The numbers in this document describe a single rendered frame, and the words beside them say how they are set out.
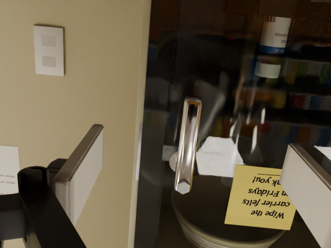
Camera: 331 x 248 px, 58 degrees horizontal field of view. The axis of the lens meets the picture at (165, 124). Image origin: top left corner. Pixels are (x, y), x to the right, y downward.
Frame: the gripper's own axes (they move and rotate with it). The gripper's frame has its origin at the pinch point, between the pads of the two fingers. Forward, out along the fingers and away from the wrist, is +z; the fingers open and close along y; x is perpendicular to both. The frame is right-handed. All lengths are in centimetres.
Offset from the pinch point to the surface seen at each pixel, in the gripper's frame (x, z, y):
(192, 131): -0.5, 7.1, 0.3
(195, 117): 0.7, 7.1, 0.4
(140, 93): 0.7, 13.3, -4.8
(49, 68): -6, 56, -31
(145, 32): 6.7, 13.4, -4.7
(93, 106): -15, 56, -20
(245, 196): -9.4, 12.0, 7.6
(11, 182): -40, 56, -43
